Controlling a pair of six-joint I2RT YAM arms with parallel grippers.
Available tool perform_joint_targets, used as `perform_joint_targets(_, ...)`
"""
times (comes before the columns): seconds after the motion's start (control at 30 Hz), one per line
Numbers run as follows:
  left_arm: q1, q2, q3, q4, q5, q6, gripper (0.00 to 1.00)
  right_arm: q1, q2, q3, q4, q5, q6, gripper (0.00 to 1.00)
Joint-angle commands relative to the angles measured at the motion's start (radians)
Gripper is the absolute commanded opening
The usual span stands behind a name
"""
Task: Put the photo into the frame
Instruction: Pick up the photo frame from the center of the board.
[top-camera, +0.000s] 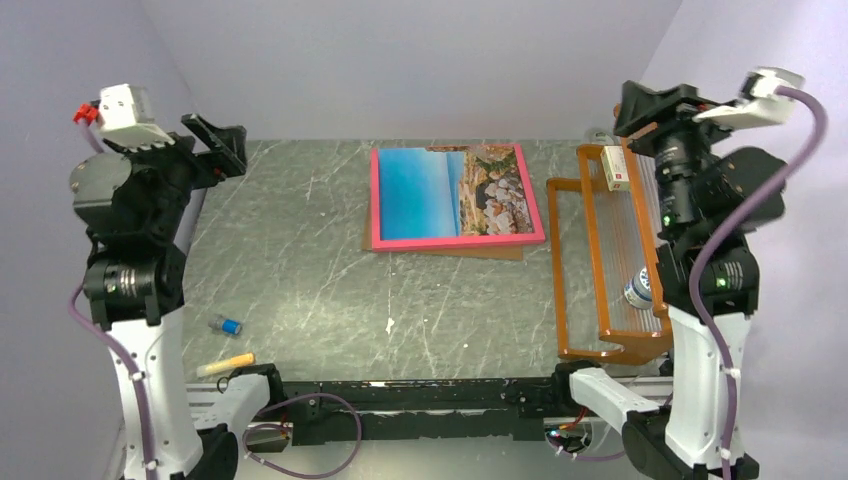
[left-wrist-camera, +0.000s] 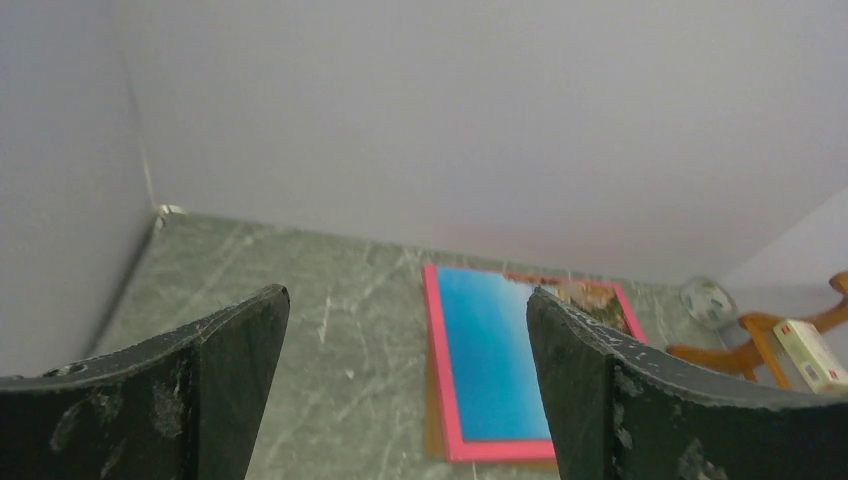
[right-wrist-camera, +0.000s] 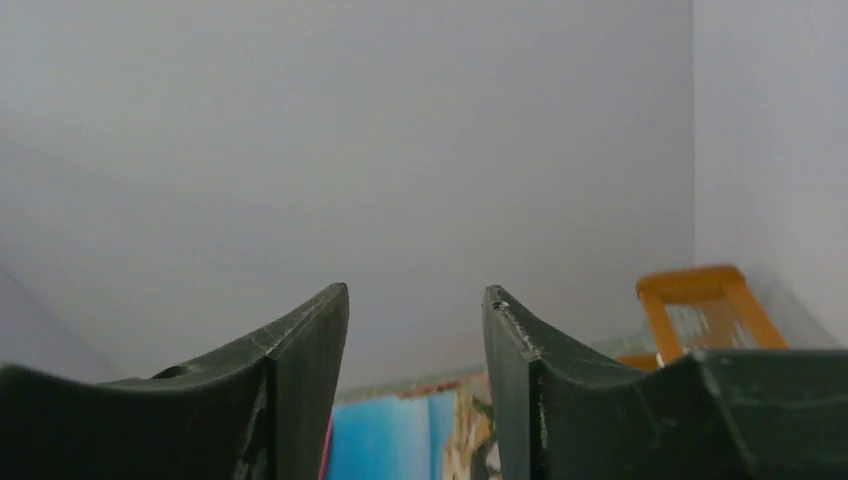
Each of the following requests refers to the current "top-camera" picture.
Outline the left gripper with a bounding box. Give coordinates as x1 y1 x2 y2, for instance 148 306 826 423
107 111 246 239

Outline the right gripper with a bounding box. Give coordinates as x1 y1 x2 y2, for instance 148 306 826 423
612 78 747 232

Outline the pink wooden picture frame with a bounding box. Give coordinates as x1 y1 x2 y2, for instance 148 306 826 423
369 142 547 254

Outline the brown frame backing board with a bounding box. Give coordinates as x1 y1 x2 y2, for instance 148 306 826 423
361 213 524 261

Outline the seaside landscape photo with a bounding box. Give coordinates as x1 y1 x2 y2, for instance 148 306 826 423
378 146 537 241

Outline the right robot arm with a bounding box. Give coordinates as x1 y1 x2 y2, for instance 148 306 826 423
549 74 793 479

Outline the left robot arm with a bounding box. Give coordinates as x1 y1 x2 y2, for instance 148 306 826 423
69 114 287 479

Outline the small white red box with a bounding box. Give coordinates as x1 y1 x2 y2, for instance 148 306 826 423
601 145 630 192

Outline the orange wooden rack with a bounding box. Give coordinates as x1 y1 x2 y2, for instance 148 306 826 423
546 144 673 365

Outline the white blue can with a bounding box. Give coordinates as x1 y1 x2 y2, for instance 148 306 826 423
623 266 653 310

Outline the blue capped small bottle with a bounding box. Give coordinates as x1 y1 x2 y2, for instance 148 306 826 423
207 315 243 336

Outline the yellow orange marker tube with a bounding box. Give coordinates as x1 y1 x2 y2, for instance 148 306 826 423
195 353 256 378

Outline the white round wall object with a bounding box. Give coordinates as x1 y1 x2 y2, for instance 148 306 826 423
587 129 616 146

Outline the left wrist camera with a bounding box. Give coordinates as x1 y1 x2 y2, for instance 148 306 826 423
72 83 176 152

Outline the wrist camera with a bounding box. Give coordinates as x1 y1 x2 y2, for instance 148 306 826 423
72 83 176 152
693 67 806 131

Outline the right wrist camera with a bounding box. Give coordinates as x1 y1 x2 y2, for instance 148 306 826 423
693 67 806 131

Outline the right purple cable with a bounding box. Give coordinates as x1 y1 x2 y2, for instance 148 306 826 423
546 86 829 480

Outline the purple cable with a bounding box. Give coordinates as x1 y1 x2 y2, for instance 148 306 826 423
69 125 362 480
546 86 829 480

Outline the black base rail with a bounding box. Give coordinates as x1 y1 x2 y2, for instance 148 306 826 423
253 374 592 446

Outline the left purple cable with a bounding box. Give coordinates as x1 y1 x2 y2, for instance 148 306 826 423
69 125 362 480

